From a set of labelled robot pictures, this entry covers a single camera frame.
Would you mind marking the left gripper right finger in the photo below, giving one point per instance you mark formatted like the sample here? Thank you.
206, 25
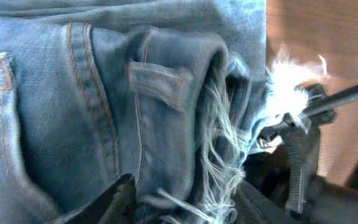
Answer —
254, 208

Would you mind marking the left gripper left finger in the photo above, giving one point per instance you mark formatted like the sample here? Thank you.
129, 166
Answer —
115, 205

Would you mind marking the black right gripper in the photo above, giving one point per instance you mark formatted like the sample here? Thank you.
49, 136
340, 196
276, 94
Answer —
270, 175

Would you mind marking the light blue denim jeans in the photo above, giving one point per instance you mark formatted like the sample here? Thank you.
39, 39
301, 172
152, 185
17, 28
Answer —
174, 93

